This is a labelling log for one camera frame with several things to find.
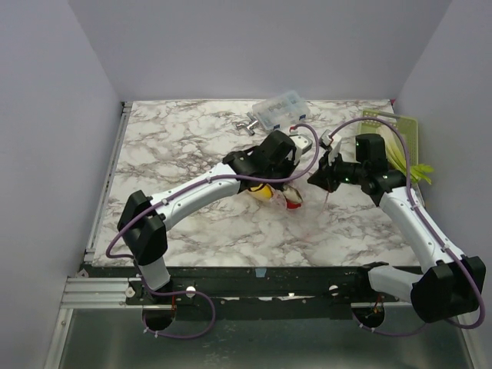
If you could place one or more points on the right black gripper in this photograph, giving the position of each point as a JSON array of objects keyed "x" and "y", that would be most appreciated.
[{"x": 328, "y": 171}]

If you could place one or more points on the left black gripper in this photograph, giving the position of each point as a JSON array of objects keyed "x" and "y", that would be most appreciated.
[{"x": 290, "y": 167}]

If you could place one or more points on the clear zip top bag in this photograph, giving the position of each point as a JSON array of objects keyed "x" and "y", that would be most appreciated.
[{"x": 278, "y": 202}]

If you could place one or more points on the green fake lettuce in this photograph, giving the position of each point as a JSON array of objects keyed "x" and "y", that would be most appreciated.
[{"x": 396, "y": 156}]

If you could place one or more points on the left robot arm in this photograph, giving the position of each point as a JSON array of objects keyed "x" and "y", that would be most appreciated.
[{"x": 145, "y": 220}]

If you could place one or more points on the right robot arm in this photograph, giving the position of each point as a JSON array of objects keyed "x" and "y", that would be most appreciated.
[{"x": 450, "y": 283}]

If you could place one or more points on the grey fake fish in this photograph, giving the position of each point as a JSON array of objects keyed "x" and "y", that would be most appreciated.
[{"x": 292, "y": 194}]

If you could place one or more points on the yellow fake food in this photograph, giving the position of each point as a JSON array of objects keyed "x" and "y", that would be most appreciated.
[{"x": 263, "y": 192}]

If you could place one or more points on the red fake tomato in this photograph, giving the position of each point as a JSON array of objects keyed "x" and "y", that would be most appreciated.
[{"x": 292, "y": 205}]

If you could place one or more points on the chrome metal faucet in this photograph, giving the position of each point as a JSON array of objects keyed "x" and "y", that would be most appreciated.
[{"x": 249, "y": 125}]

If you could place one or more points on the clear plastic screw box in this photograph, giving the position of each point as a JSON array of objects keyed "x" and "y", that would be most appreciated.
[{"x": 284, "y": 110}]

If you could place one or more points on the green plastic basket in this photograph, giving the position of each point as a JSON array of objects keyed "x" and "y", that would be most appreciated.
[{"x": 406, "y": 126}]

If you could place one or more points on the blue tape piece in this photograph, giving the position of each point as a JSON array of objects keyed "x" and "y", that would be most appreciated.
[{"x": 260, "y": 272}]

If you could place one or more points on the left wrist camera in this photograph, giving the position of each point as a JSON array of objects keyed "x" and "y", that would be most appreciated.
[{"x": 303, "y": 144}]

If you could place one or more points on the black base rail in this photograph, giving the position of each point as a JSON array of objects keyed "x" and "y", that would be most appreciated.
[{"x": 236, "y": 294}]

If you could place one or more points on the aluminium frame rail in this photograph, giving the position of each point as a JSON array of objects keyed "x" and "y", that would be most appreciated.
[{"x": 83, "y": 291}]

